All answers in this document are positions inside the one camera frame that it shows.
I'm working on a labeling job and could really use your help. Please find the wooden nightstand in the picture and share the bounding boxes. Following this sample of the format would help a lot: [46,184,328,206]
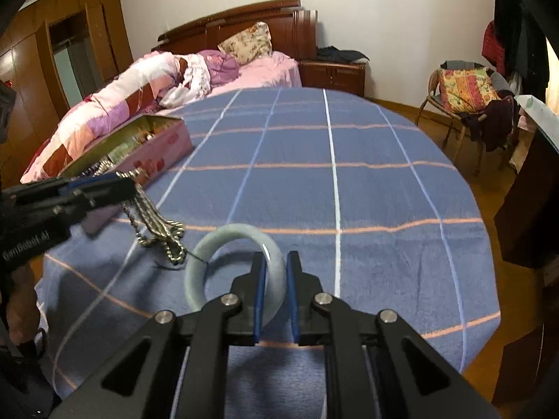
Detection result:
[299,60,366,99]

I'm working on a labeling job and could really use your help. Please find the floral pillow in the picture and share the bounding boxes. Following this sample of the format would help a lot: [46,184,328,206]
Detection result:
[217,22,274,65]

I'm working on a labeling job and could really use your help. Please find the silver bead chain necklace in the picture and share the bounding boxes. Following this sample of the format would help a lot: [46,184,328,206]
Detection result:
[120,168,189,268]

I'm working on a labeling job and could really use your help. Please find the purple cloth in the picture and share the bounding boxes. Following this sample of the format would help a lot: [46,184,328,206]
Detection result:
[196,50,241,86]

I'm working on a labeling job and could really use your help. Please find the bed with pink sheet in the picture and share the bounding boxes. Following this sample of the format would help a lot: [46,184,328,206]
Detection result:
[20,50,303,184]

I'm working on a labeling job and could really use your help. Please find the colourful patterned cushion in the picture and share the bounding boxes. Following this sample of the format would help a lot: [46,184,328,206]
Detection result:
[438,66,501,114]

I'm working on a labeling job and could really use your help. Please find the red hanging jacket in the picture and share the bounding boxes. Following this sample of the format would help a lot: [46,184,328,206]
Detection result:
[481,22,501,68]

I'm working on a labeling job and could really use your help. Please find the dark garment on chair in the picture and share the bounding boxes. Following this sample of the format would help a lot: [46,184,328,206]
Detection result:
[460,96,516,153]

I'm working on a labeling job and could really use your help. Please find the pale jade bangle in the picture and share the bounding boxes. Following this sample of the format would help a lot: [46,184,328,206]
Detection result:
[183,223,286,330]

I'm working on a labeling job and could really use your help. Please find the person's left hand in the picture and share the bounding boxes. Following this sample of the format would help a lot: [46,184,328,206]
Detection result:
[0,266,41,346]

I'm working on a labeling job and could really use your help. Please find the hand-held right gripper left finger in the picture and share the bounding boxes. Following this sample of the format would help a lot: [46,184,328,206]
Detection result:
[57,252,268,419]

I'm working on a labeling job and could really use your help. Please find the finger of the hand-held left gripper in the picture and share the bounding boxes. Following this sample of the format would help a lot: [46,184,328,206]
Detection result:
[57,177,137,224]
[2,171,132,202]

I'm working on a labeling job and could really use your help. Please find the wooden headboard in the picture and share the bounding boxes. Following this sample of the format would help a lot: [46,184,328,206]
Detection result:
[151,0,319,62]

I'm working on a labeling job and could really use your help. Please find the wooden wardrobe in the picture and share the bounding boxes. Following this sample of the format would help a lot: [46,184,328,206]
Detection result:
[0,0,134,188]

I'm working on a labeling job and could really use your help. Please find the white green patterned cover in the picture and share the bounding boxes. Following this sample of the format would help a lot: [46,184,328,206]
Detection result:
[514,95,559,153]

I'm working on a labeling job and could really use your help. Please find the dark wooden desk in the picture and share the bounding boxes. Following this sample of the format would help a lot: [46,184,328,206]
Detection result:
[491,131,559,406]

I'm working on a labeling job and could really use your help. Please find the dark folded clothes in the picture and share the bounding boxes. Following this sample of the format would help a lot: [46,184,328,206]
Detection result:
[315,46,370,64]

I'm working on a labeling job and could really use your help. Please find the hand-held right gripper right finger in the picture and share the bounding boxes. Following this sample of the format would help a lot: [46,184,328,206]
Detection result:
[286,251,501,419]

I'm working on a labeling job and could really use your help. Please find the pink patchwork quilt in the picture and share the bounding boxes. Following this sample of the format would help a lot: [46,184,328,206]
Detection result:
[20,51,210,184]

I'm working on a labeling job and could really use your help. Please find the metal tin box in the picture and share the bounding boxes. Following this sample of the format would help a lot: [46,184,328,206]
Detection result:
[57,114,194,234]

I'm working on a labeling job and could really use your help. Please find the wooden chair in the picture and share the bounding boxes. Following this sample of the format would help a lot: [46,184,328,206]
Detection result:
[415,60,516,175]

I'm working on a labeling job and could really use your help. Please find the blue checked tablecloth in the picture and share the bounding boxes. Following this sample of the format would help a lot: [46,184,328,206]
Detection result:
[35,87,501,419]

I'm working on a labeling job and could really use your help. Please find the dark hanging coats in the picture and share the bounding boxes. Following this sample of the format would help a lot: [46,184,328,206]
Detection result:
[493,0,551,92]

